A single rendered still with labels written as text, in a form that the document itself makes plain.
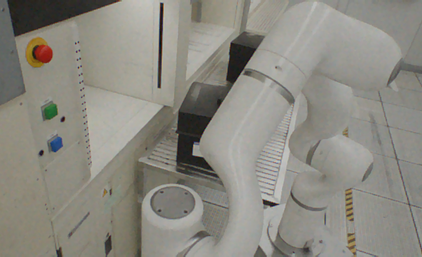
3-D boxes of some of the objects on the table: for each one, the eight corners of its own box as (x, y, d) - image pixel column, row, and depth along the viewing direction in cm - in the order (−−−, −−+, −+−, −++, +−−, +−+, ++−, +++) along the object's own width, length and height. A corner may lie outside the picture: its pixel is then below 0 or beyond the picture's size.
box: (266, 92, 209) (275, 53, 195) (224, 80, 216) (229, 42, 202) (276, 76, 231) (285, 40, 218) (238, 66, 239) (243, 31, 225)
